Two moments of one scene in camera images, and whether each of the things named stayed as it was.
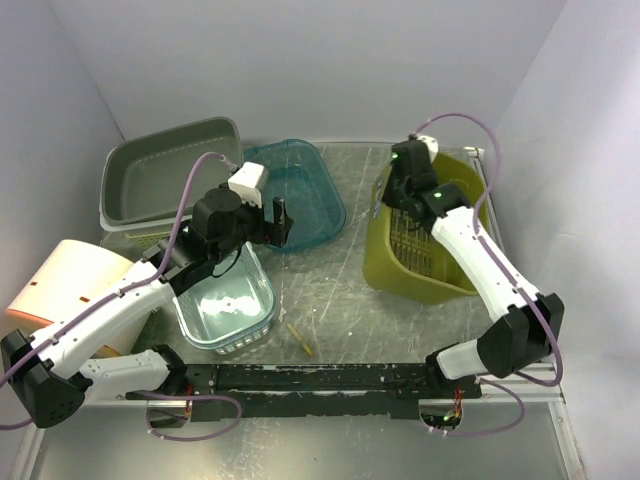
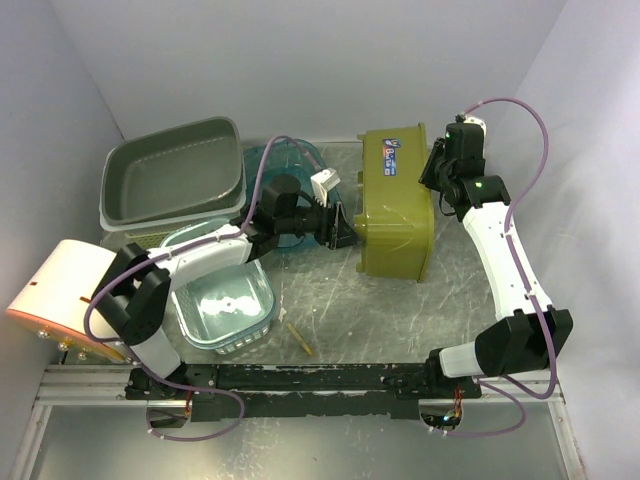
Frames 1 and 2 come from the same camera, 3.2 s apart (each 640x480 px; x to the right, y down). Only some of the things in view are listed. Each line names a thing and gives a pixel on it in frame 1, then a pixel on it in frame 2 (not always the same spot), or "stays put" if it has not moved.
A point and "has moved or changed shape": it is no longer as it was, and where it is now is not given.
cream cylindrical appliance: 70,271 stays put
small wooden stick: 298,336 stays put
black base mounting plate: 358,391 stays put
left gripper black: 280,228 → 335,230
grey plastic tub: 143,181 stays put
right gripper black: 387,197 → 427,178
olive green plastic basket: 404,257 has moved or changed shape
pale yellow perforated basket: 149,239 stays put
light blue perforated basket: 228,313 stays put
